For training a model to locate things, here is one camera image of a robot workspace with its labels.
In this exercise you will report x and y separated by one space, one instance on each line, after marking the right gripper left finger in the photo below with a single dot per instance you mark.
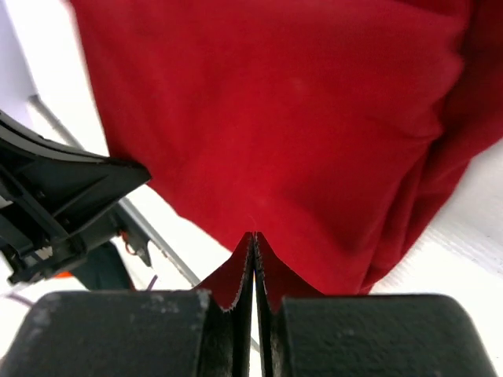
201 332

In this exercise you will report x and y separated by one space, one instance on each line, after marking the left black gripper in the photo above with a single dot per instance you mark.
58 202

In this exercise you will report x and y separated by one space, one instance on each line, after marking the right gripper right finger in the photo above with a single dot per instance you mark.
305 333

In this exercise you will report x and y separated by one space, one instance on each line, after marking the red t-shirt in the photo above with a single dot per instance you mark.
336 128

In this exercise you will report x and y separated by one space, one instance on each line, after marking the black cloth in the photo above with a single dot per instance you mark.
103 270

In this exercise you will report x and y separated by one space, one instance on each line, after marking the aluminium table rail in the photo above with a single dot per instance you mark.
127 206

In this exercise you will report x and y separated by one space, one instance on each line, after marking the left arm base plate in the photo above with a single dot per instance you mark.
135 238

